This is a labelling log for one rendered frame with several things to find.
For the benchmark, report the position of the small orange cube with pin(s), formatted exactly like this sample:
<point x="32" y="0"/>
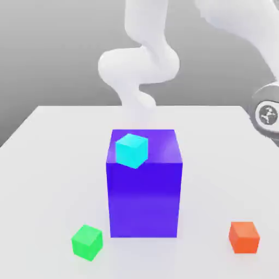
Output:
<point x="244" y="238"/>

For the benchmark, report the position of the small green cube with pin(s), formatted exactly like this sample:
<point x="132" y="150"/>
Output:
<point x="86" y="243"/>

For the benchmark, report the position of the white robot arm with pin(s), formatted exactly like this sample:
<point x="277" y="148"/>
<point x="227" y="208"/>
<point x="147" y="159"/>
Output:
<point x="139" y="65"/>

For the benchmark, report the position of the large blue box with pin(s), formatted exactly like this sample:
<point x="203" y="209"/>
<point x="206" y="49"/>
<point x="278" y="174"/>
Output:
<point x="143" y="196"/>

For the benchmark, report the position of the small cyan cube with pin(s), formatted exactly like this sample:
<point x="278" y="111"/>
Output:
<point x="130" y="151"/>

